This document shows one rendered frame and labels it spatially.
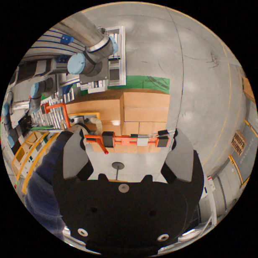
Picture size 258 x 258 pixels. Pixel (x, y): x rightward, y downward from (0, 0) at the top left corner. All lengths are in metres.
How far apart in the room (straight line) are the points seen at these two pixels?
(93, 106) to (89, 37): 0.59
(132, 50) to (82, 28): 1.49
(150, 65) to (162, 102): 0.81
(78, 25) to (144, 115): 1.16
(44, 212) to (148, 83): 1.87
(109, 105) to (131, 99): 0.44
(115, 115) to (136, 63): 1.15
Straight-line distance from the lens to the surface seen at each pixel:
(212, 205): 3.18
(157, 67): 1.72
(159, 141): 0.57
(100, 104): 0.75
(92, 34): 0.36
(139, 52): 1.74
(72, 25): 0.32
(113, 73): 1.45
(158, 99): 1.16
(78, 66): 0.44
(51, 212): 0.42
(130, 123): 1.23
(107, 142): 0.58
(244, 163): 9.27
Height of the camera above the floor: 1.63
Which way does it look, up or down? 58 degrees down
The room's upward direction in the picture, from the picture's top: 178 degrees counter-clockwise
